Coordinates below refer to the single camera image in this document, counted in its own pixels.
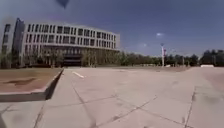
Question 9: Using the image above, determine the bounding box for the pale concrete slab pavement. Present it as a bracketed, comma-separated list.
[0, 65, 224, 128]

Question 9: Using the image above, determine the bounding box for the raised concrete kerb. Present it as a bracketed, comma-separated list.
[0, 68, 65, 103]

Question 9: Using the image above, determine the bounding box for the pale pole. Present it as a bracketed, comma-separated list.
[160, 42, 166, 68]

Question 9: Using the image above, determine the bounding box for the brown bare earth bed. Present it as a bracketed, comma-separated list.
[0, 68, 64, 94]

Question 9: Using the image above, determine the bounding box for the row of small trees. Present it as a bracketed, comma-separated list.
[0, 48, 118, 69]

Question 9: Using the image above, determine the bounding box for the white building with many windows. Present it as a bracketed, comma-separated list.
[0, 18, 122, 68]

